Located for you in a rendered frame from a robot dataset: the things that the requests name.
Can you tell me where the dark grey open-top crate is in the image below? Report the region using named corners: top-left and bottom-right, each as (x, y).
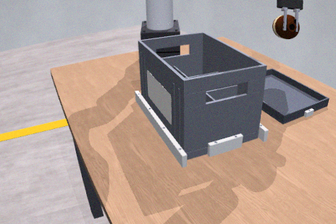
top-left (138, 32), bottom-right (267, 160)

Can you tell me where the brown bottle with cream label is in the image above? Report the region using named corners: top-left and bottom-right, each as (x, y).
top-left (272, 14), bottom-right (300, 39)

